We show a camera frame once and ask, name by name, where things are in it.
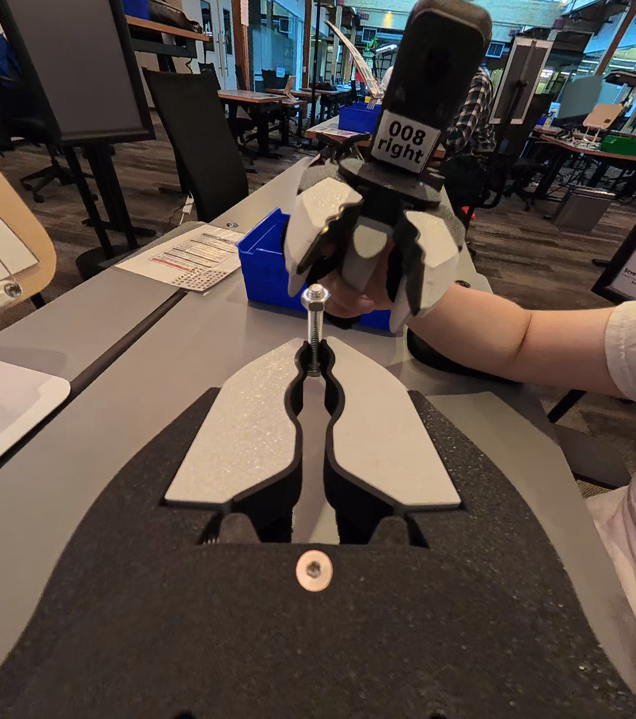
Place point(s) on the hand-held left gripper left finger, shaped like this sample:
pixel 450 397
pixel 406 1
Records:
pixel 233 444

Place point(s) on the dark framed board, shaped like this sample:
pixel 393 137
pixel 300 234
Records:
pixel 76 67

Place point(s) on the person's right hand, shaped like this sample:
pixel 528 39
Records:
pixel 351 300

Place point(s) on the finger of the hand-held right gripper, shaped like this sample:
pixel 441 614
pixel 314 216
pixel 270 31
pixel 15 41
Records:
pixel 435 258
pixel 312 224

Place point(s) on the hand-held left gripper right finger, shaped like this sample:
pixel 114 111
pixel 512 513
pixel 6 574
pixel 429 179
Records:
pixel 391 444

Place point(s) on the laminated instruction sheet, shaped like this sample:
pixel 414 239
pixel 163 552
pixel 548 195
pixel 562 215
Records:
pixel 188 255

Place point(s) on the wooden document board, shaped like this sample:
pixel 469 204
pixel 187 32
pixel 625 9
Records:
pixel 14 210

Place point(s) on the green bin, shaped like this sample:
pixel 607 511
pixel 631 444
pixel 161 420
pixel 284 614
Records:
pixel 622 145

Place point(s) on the black swivel chair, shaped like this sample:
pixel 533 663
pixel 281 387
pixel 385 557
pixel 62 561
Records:
pixel 54 177

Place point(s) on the wooden office desk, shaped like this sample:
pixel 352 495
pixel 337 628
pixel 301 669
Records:
pixel 250 98
pixel 593 147

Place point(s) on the grey computer tower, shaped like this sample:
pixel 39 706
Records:
pixel 583 210

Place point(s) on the small blue bin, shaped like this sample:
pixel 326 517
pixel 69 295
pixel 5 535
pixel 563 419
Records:
pixel 358 117

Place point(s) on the long thin silver bolt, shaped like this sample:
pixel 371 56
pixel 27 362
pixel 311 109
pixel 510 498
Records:
pixel 315 331

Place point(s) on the white easel board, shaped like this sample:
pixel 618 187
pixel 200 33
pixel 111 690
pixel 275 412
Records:
pixel 523 78

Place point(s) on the white stand base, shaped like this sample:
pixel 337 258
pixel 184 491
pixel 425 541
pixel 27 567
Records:
pixel 9 415

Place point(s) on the blue plastic bin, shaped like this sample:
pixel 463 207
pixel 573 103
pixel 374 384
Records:
pixel 261 264

